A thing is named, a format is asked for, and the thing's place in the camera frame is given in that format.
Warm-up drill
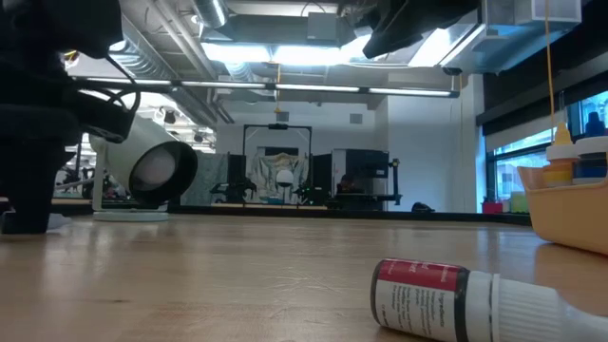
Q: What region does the large yellow food coloring bottle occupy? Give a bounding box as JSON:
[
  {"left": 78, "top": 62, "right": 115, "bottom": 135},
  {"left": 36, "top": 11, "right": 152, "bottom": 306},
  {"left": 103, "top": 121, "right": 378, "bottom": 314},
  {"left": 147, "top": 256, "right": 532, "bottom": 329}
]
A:
[{"left": 542, "top": 122, "right": 579, "bottom": 189}]

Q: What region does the large blue food coloring bottle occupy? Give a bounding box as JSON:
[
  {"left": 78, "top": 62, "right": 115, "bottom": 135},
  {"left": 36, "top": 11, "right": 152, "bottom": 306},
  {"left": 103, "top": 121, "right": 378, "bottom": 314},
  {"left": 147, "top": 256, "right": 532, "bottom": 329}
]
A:
[{"left": 572, "top": 110, "right": 608, "bottom": 186}]

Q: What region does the small red food coloring bottle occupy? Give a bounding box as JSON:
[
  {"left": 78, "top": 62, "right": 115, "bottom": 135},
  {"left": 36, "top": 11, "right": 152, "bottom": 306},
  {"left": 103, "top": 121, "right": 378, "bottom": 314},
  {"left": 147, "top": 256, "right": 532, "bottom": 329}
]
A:
[{"left": 370, "top": 257, "right": 608, "bottom": 342}]

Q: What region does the linear ceiling light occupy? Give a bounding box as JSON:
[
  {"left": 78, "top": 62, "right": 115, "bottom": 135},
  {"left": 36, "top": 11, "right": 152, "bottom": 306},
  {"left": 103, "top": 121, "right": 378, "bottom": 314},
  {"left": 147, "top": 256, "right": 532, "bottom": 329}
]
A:
[{"left": 85, "top": 75, "right": 461, "bottom": 100}]

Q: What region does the black background cabinet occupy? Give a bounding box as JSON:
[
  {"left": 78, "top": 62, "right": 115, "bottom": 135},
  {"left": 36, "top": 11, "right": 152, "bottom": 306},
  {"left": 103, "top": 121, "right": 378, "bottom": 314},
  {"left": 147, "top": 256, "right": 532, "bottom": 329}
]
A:
[{"left": 331, "top": 147, "right": 404, "bottom": 211}]

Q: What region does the person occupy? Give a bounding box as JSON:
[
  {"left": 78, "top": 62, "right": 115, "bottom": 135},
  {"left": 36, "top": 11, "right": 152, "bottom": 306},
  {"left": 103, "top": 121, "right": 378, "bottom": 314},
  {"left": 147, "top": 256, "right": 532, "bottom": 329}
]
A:
[{"left": 335, "top": 173, "right": 363, "bottom": 197}]

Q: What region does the patterned cloth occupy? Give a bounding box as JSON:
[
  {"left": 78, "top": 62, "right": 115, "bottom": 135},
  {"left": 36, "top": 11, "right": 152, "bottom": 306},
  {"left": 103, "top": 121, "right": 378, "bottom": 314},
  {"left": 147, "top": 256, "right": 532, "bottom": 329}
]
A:
[{"left": 250, "top": 150, "right": 311, "bottom": 204}]

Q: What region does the green container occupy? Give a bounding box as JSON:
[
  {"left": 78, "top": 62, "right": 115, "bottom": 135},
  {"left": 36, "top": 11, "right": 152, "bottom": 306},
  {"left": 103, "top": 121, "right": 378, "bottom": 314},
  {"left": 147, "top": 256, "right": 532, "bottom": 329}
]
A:
[{"left": 509, "top": 190, "right": 530, "bottom": 214}]

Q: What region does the yellow plastic bin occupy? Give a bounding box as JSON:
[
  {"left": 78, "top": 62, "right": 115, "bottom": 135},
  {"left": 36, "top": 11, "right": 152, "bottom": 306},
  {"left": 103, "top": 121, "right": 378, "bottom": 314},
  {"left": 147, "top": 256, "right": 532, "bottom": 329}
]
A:
[{"left": 516, "top": 164, "right": 608, "bottom": 257}]

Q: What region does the yellow cable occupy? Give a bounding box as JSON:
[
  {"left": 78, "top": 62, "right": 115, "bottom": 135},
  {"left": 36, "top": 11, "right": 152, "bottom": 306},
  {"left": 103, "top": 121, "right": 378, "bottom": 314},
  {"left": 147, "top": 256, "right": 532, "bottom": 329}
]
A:
[{"left": 542, "top": 0, "right": 558, "bottom": 129}]

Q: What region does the background robot station frame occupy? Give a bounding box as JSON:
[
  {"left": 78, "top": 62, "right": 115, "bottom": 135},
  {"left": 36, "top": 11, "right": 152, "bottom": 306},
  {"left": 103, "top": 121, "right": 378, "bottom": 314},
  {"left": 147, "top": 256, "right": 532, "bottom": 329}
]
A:
[{"left": 240, "top": 122, "right": 314, "bottom": 206}]

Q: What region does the black aluminium table frame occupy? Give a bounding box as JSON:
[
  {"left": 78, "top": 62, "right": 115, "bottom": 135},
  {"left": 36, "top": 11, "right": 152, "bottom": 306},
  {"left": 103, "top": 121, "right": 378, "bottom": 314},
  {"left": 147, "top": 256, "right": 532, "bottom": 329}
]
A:
[{"left": 51, "top": 202, "right": 533, "bottom": 227}]

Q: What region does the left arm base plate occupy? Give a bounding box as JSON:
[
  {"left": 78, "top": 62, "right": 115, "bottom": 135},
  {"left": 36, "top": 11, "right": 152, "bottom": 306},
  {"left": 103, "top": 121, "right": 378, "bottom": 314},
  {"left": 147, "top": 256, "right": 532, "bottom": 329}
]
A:
[{"left": 0, "top": 210, "right": 72, "bottom": 236}]

